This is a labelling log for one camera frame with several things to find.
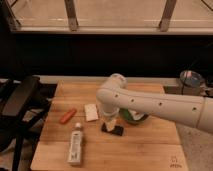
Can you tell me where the white paper cup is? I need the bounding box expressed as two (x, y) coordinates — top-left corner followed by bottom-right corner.
(130, 110), (144, 121)

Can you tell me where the black eraser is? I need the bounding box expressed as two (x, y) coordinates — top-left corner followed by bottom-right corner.
(101, 124), (124, 136)

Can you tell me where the white sponge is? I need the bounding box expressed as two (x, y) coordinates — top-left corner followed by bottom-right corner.
(84, 104), (99, 121)

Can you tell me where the green bowl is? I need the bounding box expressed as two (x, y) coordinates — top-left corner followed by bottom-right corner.
(119, 108), (148, 125)

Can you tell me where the white tube with cap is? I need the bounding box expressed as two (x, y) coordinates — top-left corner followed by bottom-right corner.
(68, 123), (83, 166)

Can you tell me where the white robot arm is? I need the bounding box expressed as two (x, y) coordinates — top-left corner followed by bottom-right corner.
(96, 73), (213, 134)

